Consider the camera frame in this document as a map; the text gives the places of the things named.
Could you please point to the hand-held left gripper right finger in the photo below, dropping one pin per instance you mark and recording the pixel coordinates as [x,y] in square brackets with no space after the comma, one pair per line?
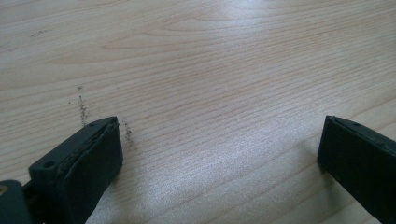
[355,155]

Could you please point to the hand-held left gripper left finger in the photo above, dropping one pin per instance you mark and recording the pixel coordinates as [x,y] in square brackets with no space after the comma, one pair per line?
[81,168]

